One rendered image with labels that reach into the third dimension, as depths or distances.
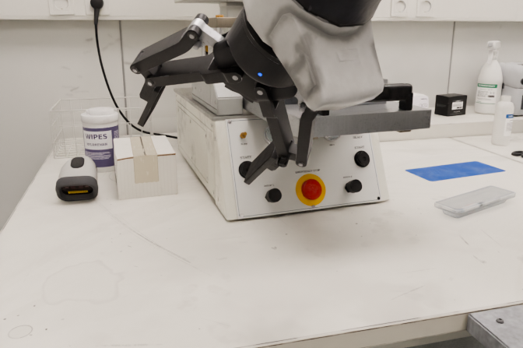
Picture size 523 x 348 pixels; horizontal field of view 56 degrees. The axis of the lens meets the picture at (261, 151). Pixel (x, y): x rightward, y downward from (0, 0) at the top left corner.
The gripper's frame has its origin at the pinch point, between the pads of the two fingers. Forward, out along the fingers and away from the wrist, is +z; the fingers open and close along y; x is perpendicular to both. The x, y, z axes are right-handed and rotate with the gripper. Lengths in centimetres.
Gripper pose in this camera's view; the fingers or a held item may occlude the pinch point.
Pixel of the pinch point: (201, 141)
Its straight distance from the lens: 55.5
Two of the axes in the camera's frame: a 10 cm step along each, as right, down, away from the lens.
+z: -4.3, 4.4, 7.8
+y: -8.5, -4.8, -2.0
